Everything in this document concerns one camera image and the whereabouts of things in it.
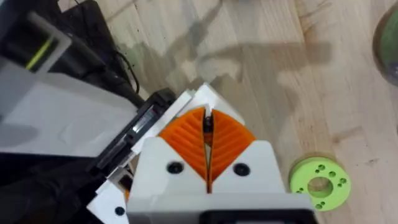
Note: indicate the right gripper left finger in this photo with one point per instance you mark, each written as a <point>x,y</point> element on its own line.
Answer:
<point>155,174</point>

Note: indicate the green bucket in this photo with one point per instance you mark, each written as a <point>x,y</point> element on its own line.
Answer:
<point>388,46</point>

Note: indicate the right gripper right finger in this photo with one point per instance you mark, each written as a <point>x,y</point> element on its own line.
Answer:
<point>248,155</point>

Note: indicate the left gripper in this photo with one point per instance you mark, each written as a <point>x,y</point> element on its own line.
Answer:
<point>62,118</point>

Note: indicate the green disc with holes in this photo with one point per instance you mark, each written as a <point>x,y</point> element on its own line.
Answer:
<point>334,189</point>

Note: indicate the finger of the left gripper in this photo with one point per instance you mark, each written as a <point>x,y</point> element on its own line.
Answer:
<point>107,205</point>
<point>217,99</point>

